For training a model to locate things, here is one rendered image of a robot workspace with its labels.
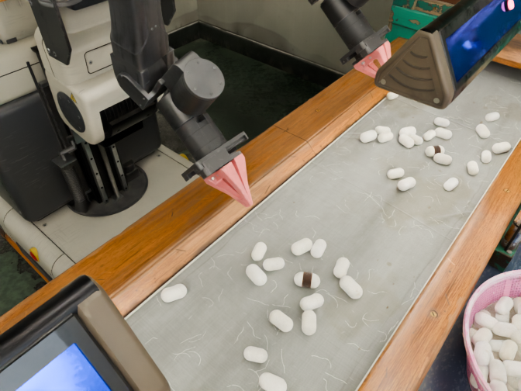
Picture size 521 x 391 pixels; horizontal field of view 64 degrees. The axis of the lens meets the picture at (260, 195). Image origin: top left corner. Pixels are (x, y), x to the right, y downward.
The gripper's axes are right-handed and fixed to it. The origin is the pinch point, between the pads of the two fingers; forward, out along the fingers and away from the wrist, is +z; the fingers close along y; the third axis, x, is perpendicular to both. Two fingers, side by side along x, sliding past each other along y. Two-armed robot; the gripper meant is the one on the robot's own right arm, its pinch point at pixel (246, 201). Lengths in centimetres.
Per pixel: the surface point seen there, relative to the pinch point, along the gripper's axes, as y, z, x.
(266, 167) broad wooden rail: 12.5, -1.7, 7.9
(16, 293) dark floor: -27, -12, 118
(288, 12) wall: 164, -58, 111
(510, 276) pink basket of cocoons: 16.9, 30.1, -20.0
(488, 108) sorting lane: 65, 18, -6
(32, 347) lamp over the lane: -33.4, -4.8, -34.9
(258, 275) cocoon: -6.4, 9.4, -1.3
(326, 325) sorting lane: -5.5, 19.5, -7.3
